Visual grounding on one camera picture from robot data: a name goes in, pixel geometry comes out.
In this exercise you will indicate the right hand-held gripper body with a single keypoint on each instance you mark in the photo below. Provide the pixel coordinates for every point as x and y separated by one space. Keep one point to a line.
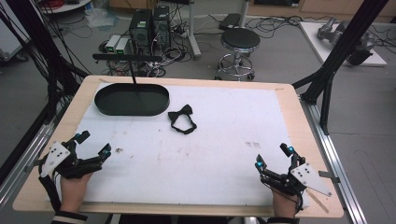
306 177

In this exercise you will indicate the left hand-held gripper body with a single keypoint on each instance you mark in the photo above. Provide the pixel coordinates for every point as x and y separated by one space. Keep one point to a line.
56 155

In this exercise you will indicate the person's right hand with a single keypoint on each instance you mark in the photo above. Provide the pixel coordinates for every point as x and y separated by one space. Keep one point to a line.
283 203

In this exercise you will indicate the person's left hand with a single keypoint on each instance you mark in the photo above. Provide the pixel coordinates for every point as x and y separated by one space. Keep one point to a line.
74 189

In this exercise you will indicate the thin wooden stick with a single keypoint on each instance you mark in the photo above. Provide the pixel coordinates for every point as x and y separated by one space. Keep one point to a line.
318 201

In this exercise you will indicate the black oval tray stand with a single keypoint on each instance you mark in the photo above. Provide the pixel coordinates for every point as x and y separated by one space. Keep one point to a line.
130 99

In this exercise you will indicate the person's left sleeve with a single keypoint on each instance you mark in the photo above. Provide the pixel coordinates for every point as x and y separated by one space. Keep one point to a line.
69 217

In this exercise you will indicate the white table mat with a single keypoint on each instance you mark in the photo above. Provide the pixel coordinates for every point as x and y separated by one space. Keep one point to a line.
193 155

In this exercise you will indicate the black bow tie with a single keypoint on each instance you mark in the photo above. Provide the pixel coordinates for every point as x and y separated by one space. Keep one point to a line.
182 119

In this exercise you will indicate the small white box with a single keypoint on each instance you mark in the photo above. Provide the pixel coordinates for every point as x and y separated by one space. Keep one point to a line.
122 45
112 43

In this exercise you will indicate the white floor board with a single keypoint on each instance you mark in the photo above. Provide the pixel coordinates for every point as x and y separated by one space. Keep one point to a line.
317 40

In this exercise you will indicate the black round stool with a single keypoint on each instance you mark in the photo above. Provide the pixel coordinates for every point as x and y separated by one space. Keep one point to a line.
239 40

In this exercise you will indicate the clear plastic bag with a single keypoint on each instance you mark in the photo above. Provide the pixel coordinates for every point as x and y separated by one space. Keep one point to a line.
101 17

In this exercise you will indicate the black computer tower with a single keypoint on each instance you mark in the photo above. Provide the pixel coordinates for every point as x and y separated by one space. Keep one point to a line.
162 26
140 29

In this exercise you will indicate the round white table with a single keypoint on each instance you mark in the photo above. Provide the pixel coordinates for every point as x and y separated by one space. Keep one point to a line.
67 4

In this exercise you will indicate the black flat device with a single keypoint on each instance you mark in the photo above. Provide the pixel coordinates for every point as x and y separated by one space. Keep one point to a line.
229 21

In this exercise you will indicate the grey table leg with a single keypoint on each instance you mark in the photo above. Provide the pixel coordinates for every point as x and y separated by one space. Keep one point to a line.
193 34

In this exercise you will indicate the grey metal bracket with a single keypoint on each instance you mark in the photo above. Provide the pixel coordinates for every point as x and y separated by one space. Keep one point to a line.
32 165
329 176

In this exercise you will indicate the aluminium rail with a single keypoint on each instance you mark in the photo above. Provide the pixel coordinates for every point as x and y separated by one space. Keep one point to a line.
21 168
336 161

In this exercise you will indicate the black metal frame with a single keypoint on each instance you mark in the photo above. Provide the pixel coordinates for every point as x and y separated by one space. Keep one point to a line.
339 53
46 46

